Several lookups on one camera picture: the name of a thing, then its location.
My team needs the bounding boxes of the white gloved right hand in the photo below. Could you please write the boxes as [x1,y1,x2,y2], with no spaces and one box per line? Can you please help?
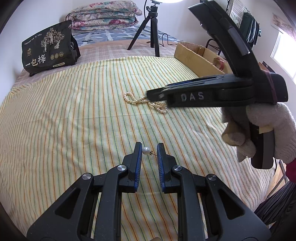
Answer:
[222,103,295,165]

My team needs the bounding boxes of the dark hanging clothes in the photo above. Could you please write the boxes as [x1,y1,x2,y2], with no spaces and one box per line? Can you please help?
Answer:
[239,12,261,48]

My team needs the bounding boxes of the black tripod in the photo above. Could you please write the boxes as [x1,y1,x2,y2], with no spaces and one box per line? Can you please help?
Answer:
[127,1,161,57]

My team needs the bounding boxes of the window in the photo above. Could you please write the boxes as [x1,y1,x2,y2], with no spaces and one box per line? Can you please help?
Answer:
[271,32,295,82]

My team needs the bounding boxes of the blue patterned mattress cover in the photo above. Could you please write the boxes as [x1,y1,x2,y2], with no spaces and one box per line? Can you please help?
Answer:
[72,25,180,47]

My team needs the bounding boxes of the cream pearl necklace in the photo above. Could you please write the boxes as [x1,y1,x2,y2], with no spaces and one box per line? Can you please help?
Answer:
[123,92,169,115]

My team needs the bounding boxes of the black snack bag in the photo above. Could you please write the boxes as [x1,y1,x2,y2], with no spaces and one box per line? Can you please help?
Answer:
[22,20,81,76]

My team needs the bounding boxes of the folded floral quilt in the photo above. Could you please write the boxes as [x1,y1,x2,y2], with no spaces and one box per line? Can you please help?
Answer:
[65,1,142,32]

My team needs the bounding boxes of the striped hanging cloth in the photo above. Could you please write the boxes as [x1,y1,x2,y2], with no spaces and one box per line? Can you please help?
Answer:
[226,0,247,27]

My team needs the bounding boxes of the cardboard box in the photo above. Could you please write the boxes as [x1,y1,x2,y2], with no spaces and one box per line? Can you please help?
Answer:
[174,42,232,77]

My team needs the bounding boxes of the striped yellow bed sheet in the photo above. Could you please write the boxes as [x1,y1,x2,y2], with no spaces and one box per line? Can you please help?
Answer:
[1,56,275,233]

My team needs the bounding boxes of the black clothes rack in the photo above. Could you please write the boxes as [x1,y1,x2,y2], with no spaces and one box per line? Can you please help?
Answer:
[205,38,222,55]

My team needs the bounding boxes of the black power cable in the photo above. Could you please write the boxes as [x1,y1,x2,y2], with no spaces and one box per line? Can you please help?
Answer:
[145,32,183,47]

